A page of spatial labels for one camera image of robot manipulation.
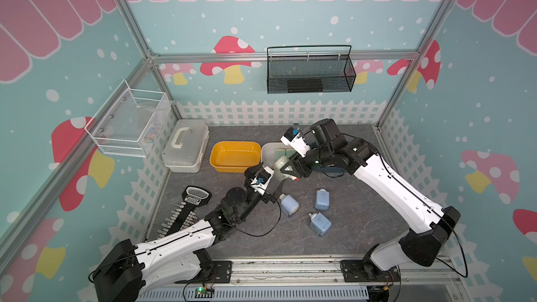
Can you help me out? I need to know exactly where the yellow plastic storage tub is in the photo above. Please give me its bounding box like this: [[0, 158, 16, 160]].
[[210, 141, 262, 173]]

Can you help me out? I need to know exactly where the blue sharpener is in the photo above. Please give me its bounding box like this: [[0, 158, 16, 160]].
[[280, 194, 299, 217], [315, 189, 330, 211], [308, 213, 332, 236]]

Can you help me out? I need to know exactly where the pale green round sharpener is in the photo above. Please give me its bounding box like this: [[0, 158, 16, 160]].
[[274, 156, 299, 181]]

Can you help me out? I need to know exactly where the white plastic storage tub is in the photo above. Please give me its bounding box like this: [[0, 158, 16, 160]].
[[261, 142, 295, 167]]

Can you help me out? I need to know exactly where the dark teal storage tub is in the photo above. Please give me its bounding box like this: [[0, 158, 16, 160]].
[[313, 166, 347, 178]]

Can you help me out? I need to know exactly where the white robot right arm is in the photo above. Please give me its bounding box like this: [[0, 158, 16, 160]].
[[281, 118, 461, 273]]

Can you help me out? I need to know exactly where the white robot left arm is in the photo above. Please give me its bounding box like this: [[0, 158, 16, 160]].
[[88, 164, 279, 301]]

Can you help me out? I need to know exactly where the white lidded plastic case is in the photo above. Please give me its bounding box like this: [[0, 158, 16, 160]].
[[162, 120, 209, 173]]

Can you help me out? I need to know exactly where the green circuit board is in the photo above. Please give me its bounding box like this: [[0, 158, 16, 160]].
[[194, 286, 215, 299]]

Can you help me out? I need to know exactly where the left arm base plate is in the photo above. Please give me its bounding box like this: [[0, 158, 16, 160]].
[[195, 261, 233, 284]]

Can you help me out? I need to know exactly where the black wire mesh basket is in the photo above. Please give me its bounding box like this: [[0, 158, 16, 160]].
[[267, 45, 357, 95]]

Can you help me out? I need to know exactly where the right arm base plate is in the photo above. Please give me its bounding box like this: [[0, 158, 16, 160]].
[[340, 259, 401, 285]]

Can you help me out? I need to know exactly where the white wire wall basket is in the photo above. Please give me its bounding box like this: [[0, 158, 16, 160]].
[[85, 81, 171, 158]]

